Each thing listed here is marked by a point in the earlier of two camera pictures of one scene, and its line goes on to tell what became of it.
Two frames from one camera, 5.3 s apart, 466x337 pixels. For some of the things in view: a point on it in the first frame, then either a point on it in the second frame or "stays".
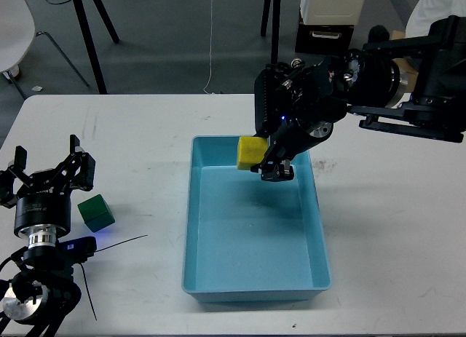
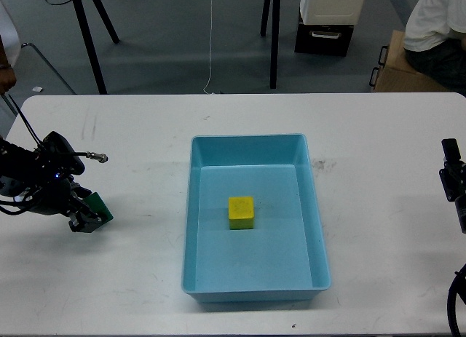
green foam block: [96, 213] stays
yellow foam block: [250, 151] to [241, 212]
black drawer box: [323, 38] stays
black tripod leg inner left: [103, 14] stays
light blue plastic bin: [247, 240] stays
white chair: [17, 33] to [34, 75]
